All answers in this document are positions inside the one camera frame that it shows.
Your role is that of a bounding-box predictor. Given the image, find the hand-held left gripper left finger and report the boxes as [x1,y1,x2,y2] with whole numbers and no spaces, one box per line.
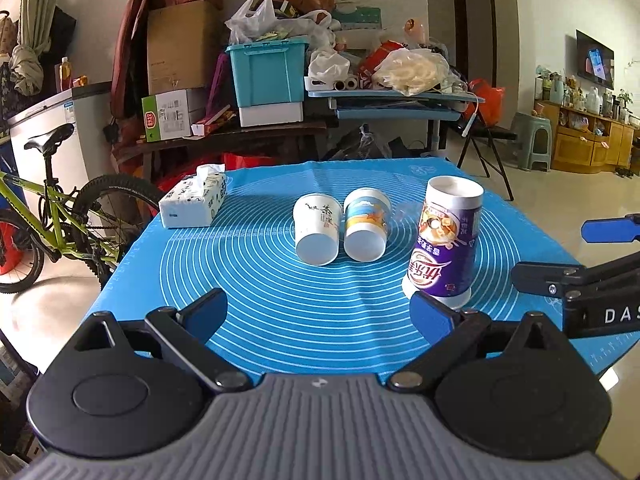
[62,287,253,394]

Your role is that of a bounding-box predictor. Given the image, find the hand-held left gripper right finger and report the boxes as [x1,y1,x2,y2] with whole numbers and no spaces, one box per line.
[388,290,577,394]

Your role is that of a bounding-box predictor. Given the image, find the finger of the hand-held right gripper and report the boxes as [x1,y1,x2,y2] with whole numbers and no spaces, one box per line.
[510,252,640,306]
[580,213,640,244]

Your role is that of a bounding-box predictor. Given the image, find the tall purple printed cup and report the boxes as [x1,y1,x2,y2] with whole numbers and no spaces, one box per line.
[401,175,485,310]

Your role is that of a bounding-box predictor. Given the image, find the blue landscape-print paper cup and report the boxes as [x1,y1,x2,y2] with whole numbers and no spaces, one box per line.
[342,187,392,263]

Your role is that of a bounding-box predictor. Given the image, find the white ink-print paper cup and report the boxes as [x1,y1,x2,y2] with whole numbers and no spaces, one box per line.
[293,192,342,267]

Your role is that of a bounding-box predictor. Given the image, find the wooden cabinet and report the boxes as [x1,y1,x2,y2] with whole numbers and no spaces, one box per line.
[533,99,640,175]

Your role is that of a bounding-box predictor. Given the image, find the blue silicone mat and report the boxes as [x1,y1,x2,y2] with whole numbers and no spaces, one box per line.
[82,159,622,387]

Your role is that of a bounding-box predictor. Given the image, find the white tissue pack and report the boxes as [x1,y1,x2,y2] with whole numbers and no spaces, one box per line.
[158,164,229,230]

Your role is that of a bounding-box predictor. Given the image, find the green plastic stool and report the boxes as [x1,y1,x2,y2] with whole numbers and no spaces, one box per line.
[507,112,554,172]

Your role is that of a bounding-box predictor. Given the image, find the potted plant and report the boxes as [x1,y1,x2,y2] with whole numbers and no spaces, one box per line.
[617,88,637,124]

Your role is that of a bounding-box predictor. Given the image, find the black folding chair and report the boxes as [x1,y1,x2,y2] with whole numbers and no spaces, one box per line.
[455,109,519,202]

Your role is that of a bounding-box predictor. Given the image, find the orange red bag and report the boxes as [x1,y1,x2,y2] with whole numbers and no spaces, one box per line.
[466,78,507,127]

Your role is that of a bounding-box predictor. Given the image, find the dark wooden bench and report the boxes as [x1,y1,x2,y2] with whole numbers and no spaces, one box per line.
[112,119,329,183]

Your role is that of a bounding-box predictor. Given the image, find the black plastic bag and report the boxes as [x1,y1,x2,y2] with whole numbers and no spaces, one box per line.
[324,124,427,162]

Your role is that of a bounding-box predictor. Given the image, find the white and green carton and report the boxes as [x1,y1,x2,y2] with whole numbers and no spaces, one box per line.
[141,88,212,143]

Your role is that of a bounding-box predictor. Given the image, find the white plastic box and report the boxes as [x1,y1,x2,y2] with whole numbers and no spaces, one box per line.
[238,102,305,128]

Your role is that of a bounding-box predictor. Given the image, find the blue study desk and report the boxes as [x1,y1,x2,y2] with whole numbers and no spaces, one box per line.
[305,87,486,159]

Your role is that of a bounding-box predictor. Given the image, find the white refrigerator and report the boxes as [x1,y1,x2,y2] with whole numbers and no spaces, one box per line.
[7,81,114,202]

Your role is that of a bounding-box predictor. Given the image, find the green bicycle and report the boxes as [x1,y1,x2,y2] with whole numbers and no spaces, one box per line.
[0,122,167,295]

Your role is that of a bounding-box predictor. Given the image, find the dark wooden door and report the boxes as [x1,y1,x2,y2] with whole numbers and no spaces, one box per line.
[452,0,499,89]

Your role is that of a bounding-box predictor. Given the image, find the clear bag of white items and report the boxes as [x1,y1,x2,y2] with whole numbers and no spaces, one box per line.
[371,47,459,97]

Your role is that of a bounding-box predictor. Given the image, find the teal storage bin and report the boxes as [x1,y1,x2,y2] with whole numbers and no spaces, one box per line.
[224,36,310,109]

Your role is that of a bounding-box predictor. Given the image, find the large brown cardboard box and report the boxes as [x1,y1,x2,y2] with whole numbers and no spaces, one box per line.
[146,0,227,96]

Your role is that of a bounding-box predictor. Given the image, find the small white plastic bag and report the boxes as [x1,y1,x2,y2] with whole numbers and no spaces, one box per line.
[308,48,352,82]

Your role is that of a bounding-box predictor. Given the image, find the pale curtain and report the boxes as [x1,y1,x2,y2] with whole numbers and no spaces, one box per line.
[9,0,67,97]

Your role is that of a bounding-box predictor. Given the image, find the wall television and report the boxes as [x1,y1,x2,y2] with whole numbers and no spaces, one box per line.
[575,29,615,90]

